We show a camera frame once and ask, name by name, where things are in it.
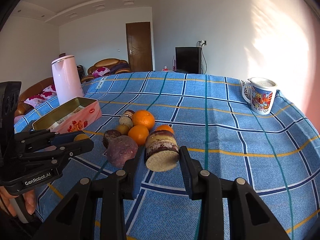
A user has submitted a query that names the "yellow fruit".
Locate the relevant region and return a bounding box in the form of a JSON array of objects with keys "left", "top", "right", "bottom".
[{"left": 73, "top": 133, "right": 89, "bottom": 141}]

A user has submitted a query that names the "purple sweet potato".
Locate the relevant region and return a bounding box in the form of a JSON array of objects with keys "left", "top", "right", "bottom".
[{"left": 107, "top": 135, "right": 138, "bottom": 168}]

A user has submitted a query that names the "orange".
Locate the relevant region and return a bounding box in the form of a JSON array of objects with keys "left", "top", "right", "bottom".
[
  {"left": 128, "top": 125, "right": 149, "bottom": 146},
  {"left": 156, "top": 125, "right": 174, "bottom": 134},
  {"left": 132, "top": 110, "right": 155, "bottom": 131}
]

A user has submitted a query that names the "small yellow-brown fruit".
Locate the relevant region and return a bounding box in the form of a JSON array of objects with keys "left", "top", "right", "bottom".
[{"left": 116, "top": 124, "right": 130, "bottom": 135}]

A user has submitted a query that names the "person's left hand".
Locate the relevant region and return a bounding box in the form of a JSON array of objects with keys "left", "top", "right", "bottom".
[{"left": 0, "top": 186, "right": 37, "bottom": 217}]

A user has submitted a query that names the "brown leather sofa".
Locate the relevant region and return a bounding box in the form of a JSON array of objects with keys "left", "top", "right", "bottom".
[{"left": 15, "top": 77, "right": 54, "bottom": 117}]

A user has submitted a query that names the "pink metal tin box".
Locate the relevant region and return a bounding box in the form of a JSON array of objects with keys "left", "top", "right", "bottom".
[{"left": 33, "top": 97, "right": 102, "bottom": 134}]

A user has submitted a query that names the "pink floral sofa cushion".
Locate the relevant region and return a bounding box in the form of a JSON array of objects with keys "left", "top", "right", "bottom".
[{"left": 24, "top": 85, "right": 56, "bottom": 108}]

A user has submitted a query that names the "pink electric kettle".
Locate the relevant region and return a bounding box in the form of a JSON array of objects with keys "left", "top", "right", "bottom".
[{"left": 52, "top": 55, "right": 84, "bottom": 105}]

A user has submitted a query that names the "brown leather armchair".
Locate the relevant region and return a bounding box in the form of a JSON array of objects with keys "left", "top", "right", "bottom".
[{"left": 81, "top": 58, "right": 131, "bottom": 83}]

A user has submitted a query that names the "blue plaid tablecloth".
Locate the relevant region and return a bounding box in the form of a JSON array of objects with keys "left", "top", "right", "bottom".
[{"left": 13, "top": 70, "right": 320, "bottom": 240}]

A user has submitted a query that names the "colourful printed white mug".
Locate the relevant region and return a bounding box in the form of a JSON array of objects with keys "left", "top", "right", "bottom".
[{"left": 241, "top": 77, "right": 277, "bottom": 115}]

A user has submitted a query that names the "brown wooden interior door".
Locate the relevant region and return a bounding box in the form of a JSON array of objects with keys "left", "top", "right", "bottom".
[{"left": 126, "top": 22, "right": 153, "bottom": 72}]

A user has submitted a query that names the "pink bottle beside television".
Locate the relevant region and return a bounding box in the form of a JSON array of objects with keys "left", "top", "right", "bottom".
[{"left": 172, "top": 56, "right": 176, "bottom": 72}]

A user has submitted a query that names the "black television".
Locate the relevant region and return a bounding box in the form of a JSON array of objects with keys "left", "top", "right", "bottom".
[{"left": 175, "top": 47, "right": 202, "bottom": 74}]

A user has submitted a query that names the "black power cable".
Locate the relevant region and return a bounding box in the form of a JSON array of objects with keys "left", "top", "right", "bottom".
[{"left": 196, "top": 41, "right": 208, "bottom": 75}]

